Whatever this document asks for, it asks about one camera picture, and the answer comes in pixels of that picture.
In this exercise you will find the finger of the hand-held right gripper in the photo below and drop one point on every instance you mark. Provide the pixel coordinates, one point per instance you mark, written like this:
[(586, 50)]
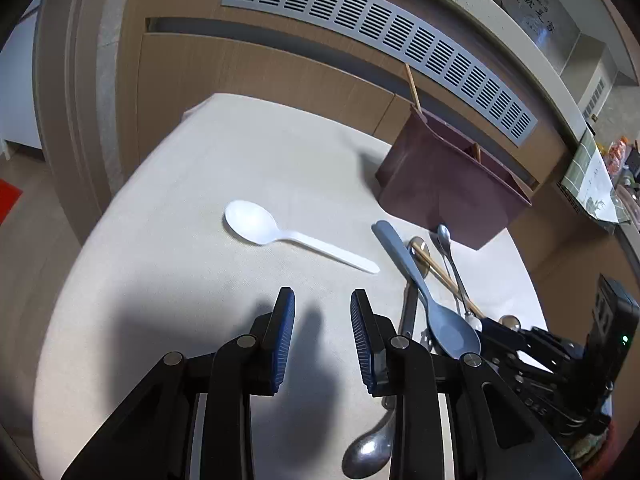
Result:
[(530, 341), (535, 385)]

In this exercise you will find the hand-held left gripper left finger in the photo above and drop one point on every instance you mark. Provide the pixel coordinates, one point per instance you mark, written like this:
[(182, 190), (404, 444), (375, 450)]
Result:
[(282, 340)]

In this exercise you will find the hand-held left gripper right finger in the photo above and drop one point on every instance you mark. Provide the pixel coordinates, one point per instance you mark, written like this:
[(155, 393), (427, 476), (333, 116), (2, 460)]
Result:
[(360, 340)]

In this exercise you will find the blue-grey plastic spoon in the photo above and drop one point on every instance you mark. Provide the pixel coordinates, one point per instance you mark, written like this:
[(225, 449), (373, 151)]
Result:
[(452, 332)]

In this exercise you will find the large metal spoon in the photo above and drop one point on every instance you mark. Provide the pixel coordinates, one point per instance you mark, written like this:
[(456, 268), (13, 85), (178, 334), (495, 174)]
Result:
[(365, 455)]

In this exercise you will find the white plastic spoon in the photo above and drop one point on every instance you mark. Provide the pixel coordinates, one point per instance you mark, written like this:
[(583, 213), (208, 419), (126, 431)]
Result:
[(250, 222)]

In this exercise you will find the small metal spoon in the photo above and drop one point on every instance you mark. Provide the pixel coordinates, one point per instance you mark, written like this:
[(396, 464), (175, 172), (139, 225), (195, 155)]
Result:
[(444, 235)]

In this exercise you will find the purple plastic utensil holder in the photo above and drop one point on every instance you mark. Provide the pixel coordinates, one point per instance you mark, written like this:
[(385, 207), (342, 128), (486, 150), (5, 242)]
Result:
[(440, 185)]

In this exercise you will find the small grey vent grille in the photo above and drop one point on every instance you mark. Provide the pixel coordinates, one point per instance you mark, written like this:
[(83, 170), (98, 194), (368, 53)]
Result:
[(567, 196)]

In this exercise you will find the green checkered towel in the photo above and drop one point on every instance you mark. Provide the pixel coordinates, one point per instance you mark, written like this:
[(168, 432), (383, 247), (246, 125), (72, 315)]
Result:
[(587, 160)]

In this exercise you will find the red snack packet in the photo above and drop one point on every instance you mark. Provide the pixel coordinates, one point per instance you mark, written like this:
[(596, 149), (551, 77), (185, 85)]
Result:
[(622, 150)]

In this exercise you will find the wooden cabinet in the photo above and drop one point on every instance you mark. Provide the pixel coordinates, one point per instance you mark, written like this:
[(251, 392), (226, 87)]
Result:
[(250, 75)]

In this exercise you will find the long grey vent grille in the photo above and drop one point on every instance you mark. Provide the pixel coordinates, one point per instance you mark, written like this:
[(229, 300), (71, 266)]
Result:
[(350, 15)]

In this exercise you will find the white door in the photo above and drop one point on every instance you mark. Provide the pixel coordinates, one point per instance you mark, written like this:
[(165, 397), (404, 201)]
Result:
[(20, 85)]

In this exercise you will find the wall vent panel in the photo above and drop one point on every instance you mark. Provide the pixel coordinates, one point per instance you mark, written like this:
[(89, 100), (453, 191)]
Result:
[(595, 95)]

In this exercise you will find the cartoon wall poster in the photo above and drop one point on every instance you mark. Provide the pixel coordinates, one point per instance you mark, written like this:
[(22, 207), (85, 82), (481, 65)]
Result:
[(540, 10)]

